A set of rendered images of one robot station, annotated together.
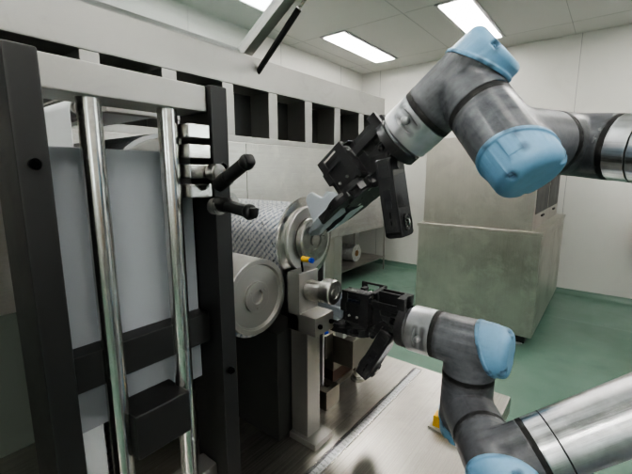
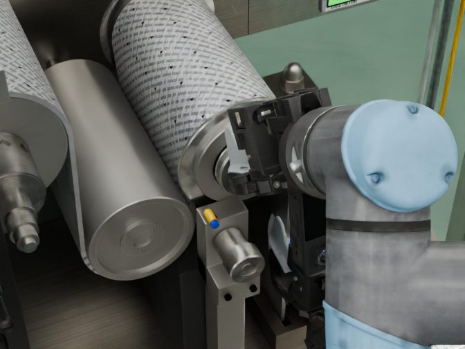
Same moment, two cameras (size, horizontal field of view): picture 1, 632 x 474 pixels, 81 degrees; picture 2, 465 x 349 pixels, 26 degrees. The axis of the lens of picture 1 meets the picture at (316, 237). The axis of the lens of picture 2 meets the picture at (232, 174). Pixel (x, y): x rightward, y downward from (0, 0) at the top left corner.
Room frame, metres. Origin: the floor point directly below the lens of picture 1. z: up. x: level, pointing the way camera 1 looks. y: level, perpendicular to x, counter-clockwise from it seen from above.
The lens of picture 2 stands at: (-0.04, -0.33, 1.97)
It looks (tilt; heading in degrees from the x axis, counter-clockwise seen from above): 44 degrees down; 28
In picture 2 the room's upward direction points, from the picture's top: straight up
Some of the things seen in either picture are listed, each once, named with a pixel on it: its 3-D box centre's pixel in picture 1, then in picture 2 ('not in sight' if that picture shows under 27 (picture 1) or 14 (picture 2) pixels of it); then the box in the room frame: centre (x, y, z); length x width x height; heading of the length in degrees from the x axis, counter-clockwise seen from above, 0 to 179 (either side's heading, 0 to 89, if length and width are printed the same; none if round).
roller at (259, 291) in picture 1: (208, 282); (104, 165); (0.63, 0.19, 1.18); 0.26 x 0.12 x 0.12; 52
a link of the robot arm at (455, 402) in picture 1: (468, 410); not in sight; (0.51, -0.23, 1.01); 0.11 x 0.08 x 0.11; 174
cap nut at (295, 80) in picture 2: not in sight; (292, 75); (1.02, 0.13, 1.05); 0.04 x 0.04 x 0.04
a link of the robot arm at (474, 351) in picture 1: (470, 345); not in sight; (0.53, -0.23, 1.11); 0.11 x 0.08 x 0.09; 52
